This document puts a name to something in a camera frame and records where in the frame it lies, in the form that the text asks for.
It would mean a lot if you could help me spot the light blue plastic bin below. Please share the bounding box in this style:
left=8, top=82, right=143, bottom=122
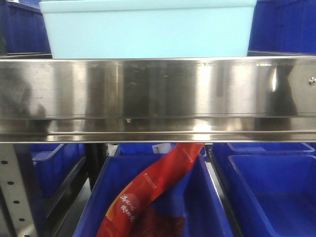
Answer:
left=40, top=0, right=256, bottom=59

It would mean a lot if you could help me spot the blue bin lower left shelf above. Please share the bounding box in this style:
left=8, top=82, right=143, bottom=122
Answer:
left=29, top=143, right=85, bottom=198

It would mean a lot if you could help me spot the blue bin behind package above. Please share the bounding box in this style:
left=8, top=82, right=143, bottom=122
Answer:
left=115, top=143, right=177, bottom=156

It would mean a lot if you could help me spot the blue bin lower right far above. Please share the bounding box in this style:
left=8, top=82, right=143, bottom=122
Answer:
left=212, top=142, right=316, bottom=163

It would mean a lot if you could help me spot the blue bin with package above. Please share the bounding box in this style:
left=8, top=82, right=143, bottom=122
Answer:
left=74, top=154, right=233, bottom=237

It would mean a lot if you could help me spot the red snack package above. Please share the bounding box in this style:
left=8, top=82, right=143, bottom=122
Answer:
left=96, top=143, right=204, bottom=237

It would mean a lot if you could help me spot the blue bin lower right near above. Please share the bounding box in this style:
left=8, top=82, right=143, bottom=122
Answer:
left=228, top=155, right=316, bottom=237

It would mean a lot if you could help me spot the blue bin upper right side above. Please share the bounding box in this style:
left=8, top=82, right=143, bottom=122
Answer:
left=248, top=0, right=316, bottom=54

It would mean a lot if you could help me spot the blue bin upper left side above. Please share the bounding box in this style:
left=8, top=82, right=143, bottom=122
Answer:
left=0, top=0, right=50, bottom=55

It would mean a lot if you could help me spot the stainless steel right shelf rail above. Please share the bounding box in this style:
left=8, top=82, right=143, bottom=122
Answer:
left=0, top=56, right=316, bottom=143

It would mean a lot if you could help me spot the perforated white shelf post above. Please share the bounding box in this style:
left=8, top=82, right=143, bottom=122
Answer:
left=0, top=144, right=38, bottom=237

